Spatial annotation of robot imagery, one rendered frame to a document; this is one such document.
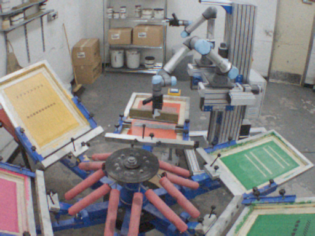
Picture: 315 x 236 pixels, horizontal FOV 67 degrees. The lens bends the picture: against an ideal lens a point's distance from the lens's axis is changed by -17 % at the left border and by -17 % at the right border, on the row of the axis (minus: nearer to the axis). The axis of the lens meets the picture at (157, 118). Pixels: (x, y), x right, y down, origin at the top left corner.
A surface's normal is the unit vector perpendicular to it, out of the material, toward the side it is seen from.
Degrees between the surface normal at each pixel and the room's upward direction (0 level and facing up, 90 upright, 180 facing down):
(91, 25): 90
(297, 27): 90
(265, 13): 90
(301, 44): 90
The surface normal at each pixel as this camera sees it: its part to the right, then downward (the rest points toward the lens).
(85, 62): -0.06, 0.54
